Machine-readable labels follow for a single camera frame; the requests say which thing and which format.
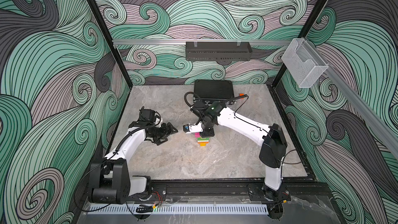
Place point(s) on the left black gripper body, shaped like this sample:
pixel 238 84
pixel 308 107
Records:
pixel 159 133

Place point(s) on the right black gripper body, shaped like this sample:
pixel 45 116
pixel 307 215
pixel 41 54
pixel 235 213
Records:
pixel 207 130

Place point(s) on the dark green long lego brick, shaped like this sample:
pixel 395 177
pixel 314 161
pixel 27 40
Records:
pixel 203 137

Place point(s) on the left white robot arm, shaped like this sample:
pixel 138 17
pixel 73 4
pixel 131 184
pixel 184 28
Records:
pixel 109 178

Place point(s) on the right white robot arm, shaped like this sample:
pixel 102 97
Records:
pixel 270 138

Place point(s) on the black case on table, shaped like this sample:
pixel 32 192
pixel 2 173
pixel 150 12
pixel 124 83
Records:
pixel 214 90

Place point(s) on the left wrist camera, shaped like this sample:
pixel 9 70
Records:
pixel 150 116

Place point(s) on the black wall-mounted tray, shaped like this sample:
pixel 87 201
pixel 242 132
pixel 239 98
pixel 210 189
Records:
pixel 220 52

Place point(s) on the white slotted cable duct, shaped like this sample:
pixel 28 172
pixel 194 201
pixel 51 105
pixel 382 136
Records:
pixel 190 209

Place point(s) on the aluminium wall rail back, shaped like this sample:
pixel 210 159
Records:
pixel 157 41

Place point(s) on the aluminium wall rail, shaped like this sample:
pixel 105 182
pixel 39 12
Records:
pixel 157 41
pixel 347 80

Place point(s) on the clear plastic wall bin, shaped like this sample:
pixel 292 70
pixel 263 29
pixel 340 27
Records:
pixel 304 62

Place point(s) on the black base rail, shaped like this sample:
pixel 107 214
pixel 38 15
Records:
pixel 252 189

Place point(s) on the aluminium wall rail right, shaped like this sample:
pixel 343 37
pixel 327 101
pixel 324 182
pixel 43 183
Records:
pixel 347 80

